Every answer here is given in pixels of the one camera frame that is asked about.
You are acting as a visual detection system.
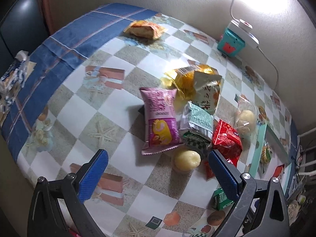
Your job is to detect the small red snack packet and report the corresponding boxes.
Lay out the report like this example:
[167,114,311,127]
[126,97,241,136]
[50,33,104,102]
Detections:
[204,160,215,180]

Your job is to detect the small green snack packet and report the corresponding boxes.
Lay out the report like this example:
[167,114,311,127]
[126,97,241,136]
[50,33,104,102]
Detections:
[211,187,235,211]

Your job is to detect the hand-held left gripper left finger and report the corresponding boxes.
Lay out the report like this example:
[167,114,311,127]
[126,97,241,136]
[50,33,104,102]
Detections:
[27,149,109,237]

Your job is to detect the checkered printed tablecloth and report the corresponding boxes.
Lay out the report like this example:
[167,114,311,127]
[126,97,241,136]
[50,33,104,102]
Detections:
[0,3,300,237]

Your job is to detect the white rack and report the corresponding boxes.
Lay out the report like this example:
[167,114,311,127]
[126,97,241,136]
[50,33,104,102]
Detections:
[288,133,316,203]

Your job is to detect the teal rimmed white tray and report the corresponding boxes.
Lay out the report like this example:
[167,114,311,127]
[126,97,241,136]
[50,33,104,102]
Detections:
[248,124,293,198]

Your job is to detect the black chair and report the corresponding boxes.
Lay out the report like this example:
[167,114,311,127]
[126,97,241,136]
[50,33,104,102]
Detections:
[0,0,50,65]

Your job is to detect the blue and white tissue pack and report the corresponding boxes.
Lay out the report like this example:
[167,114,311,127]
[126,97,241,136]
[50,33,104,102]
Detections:
[0,51,37,99]

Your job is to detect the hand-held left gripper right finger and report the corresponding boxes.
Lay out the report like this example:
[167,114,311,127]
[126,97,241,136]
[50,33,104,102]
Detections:
[209,149,289,237]

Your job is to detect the teal box with red label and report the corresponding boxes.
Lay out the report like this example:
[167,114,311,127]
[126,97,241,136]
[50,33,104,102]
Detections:
[217,26,246,57]

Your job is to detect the round yellow pastry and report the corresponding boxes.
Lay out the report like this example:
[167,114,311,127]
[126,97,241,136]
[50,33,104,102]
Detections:
[171,146,206,172]

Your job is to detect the clear wrapped round pastry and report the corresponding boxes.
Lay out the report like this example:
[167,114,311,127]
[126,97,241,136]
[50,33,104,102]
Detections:
[233,95,258,139]

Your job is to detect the yellow snack bag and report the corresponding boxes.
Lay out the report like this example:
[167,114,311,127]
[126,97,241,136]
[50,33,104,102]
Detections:
[160,64,223,115]

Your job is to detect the pink snack packet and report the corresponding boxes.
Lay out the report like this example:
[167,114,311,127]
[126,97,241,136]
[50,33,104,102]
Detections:
[139,87,183,155]

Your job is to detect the silver green snack packet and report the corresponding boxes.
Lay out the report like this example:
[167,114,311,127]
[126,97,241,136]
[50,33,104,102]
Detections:
[178,101,214,139]

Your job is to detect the green snack packet behind bag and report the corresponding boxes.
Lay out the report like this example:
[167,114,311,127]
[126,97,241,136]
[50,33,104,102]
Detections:
[259,141,273,166]

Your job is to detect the white power cable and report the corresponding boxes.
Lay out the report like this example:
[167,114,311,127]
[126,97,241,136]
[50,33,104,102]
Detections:
[257,45,279,89]

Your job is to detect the white power strip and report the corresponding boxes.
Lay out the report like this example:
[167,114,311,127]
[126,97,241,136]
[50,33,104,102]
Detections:
[228,18,260,46]

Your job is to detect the orange bread packet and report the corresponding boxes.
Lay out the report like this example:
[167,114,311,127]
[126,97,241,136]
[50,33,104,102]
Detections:
[123,20,168,40]

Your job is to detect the red and white snack packet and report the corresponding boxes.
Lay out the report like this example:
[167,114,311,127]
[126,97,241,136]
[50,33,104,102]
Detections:
[273,164,285,181]

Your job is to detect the dark green snack packet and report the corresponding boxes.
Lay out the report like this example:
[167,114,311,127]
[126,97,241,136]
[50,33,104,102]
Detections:
[183,131,211,153]

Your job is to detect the large red snack packet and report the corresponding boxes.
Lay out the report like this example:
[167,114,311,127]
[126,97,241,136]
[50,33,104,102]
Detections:
[211,119,244,167]

